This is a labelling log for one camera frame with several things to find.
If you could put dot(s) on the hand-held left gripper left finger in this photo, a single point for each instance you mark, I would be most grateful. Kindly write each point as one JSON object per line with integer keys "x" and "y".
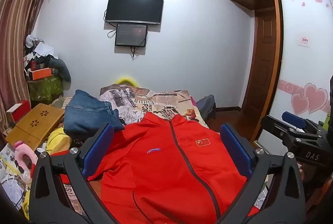
{"x": 100, "y": 146}

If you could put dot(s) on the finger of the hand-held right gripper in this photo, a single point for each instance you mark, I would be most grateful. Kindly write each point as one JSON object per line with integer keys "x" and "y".
{"x": 294, "y": 117}
{"x": 273, "y": 126}

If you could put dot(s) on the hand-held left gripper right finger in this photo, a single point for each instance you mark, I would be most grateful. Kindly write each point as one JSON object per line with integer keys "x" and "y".
{"x": 235, "y": 146}

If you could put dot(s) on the red zip jacket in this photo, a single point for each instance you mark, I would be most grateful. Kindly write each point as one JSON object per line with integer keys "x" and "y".
{"x": 161, "y": 174}

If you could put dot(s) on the pile of clothes and boxes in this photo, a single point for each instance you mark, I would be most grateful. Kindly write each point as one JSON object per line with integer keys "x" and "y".
{"x": 41, "y": 49}

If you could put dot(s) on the blue denim garment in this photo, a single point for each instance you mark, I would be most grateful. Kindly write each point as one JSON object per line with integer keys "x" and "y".
{"x": 88, "y": 114}

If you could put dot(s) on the yellow cloth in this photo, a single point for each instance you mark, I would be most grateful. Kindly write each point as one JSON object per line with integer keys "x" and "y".
{"x": 58, "y": 139}

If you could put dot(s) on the white heart-print wardrobe door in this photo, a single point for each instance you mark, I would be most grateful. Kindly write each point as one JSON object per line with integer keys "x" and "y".
{"x": 299, "y": 70}

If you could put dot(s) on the grey purple backpack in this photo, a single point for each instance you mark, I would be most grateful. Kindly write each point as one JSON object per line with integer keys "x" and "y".
{"x": 205, "y": 107}

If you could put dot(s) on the multicolour fleece blanket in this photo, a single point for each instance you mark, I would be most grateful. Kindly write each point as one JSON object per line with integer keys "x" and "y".
{"x": 193, "y": 103}

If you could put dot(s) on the newspaper print blanket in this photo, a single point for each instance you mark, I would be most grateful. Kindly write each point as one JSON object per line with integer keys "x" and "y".
{"x": 145, "y": 101}

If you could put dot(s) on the brown wooden door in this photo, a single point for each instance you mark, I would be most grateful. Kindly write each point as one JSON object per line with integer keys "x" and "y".
{"x": 262, "y": 57}

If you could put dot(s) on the wooden folding lap table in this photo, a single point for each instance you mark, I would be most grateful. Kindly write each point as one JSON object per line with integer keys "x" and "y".
{"x": 33, "y": 122}

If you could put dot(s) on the pink paper note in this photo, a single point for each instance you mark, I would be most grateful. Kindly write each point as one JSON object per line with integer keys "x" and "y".
{"x": 303, "y": 41}

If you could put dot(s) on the green cloth-covered stand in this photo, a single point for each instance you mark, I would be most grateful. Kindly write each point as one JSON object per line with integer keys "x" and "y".
{"x": 44, "y": 88}

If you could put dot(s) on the red box with white lid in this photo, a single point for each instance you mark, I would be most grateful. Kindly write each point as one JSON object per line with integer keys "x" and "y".
{"x": 22, "y": 109}

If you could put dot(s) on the orange box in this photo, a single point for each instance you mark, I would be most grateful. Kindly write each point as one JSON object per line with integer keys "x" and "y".
{"x": 39, "y": 73}

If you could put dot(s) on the pile of papers and bags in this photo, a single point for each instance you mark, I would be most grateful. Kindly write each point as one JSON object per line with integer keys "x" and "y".
{"x": 10, "y": 179}

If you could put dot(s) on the striped curtain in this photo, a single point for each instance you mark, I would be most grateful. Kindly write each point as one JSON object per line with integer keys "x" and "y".
{"x": 18, "y": 31}

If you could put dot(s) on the small black wall monitor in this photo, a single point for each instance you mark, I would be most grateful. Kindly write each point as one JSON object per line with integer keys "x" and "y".
{"x": 131, "y": 34}

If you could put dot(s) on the black wall television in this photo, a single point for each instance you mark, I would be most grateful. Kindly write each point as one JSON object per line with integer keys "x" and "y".
{"x": 134, "y": 8}

